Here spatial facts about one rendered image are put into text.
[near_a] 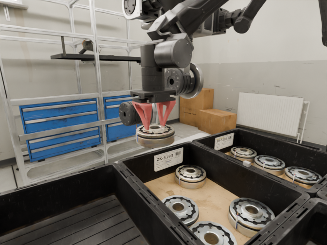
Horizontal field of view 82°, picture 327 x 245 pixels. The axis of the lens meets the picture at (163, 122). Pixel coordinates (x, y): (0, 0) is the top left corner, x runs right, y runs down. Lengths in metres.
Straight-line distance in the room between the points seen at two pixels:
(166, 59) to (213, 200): 0.41
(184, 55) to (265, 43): 3.47
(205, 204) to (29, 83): 2.72
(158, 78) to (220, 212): 0.38
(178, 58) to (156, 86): 0.09
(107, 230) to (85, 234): 0.05
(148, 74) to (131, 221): 0.36
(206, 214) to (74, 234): 0.32
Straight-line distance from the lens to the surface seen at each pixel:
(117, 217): 0.56
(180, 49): 0.40
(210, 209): 0.58
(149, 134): 0.46
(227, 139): 0.90
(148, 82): 0.45
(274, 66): 3.76
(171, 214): 0.40
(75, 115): 2.24
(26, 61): 2.99
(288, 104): 3.59
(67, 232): 0.56
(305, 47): 3.67
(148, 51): 0.45
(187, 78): 1.00
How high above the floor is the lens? 1.19
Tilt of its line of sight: 16 degrees down
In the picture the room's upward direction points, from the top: straight up
